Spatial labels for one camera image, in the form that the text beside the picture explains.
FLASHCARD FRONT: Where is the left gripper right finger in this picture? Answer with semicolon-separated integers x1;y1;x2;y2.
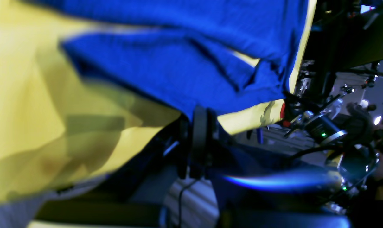
190;105;233;180

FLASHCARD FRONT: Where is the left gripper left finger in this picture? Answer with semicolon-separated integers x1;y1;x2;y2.
176;116;192;179

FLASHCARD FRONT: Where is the blue long-sleeve T-shirt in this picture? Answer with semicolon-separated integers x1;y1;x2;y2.
31;0;309;118

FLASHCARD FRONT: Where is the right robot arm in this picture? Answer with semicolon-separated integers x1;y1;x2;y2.
284;92;379;204

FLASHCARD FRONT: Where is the yellow table cloth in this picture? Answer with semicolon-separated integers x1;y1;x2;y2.
0;0;318;204

